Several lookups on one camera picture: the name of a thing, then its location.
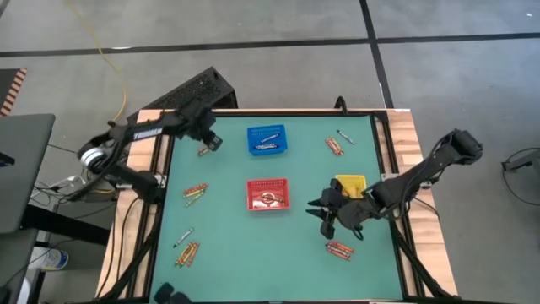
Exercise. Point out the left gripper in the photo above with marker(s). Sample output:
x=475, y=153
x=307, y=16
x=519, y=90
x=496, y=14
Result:
x=198, y=120

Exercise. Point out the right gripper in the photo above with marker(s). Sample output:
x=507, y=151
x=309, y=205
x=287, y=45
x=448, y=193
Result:
x=336, y=192

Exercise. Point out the blue crayon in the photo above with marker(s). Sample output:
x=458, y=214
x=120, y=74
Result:
x=270, y=138
x=266, y=147

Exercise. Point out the crayons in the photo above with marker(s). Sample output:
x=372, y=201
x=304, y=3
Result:
x=184, y=254

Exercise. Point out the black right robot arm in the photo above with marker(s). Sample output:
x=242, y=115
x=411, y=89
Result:
x=422, y=172

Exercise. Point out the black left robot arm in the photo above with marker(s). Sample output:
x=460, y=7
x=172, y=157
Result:
x=169, y=126

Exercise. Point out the black perforated computer case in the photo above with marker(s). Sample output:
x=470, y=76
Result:
x=190, y=86

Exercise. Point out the yellow plastic basket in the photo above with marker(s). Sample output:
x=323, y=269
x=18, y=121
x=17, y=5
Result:
x=356, y=179

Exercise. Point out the red plastic basket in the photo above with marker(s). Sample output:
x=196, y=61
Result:
x=268, y=182

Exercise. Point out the blue plastic basket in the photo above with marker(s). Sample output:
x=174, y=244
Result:
x=274, y=128

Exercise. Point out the teal table mat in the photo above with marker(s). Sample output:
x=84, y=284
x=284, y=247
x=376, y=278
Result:
x=253, y=253

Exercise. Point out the white power strip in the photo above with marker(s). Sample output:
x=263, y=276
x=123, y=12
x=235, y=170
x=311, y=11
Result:
x=76, y=180

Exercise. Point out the black desk leg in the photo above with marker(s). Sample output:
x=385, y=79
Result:
x=63, y=224

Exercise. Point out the black rounded object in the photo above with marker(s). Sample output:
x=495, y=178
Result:
x=164, y=292

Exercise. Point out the grey desk top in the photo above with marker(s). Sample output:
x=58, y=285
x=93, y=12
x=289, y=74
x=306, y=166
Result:
x=25, y=169
x=17, y=262

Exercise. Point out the black orange striped mat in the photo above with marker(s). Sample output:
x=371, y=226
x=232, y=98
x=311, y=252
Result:
x=8, y=84

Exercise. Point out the black desk object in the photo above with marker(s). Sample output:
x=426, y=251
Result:
x=6, y=159

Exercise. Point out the white plastic bottle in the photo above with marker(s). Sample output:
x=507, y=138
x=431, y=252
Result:
x=50, y=258

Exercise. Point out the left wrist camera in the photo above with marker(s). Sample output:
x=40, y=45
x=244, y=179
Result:
x=214, y=142

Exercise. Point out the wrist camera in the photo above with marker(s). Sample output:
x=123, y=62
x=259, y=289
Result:
x=214, y=142
x=354, y=213

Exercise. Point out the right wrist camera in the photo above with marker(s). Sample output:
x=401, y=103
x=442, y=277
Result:
x=354, y=213

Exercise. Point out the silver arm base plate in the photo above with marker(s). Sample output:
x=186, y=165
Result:
x=161, y=181
x=385, y=176

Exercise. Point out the black aluminium table frame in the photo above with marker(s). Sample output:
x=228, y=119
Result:
x=274, y=113

